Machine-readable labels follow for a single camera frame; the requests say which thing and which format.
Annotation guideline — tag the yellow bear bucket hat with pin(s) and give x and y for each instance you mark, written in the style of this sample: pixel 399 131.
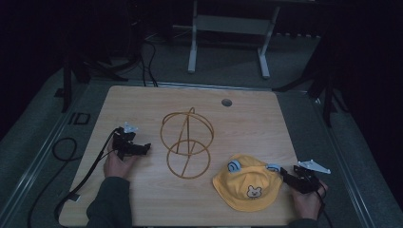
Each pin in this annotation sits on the yellow bear bucket hat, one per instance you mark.
pixel 245 186

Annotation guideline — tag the person's right hand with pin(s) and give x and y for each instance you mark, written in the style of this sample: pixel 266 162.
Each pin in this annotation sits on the person's right hand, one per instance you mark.
pixel 305 204

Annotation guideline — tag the black tripod stand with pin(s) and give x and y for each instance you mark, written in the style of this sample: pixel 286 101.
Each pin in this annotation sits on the black tripod stand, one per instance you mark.
pixel 328 91
pixel 67 82

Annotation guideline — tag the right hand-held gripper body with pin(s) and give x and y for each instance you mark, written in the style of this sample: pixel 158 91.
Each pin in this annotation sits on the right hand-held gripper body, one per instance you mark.
pixel 309 180

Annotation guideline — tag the white metal desk frame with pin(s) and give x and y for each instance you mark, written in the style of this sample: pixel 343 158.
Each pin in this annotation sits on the white metal desk frame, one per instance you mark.
pixel 231 24

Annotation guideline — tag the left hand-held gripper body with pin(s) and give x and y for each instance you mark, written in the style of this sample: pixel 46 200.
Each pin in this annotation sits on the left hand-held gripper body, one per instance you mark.
pixel 124 143

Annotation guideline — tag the person's left hand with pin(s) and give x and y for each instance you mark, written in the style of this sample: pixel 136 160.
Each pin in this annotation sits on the person's left hand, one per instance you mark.
pixel 117 166

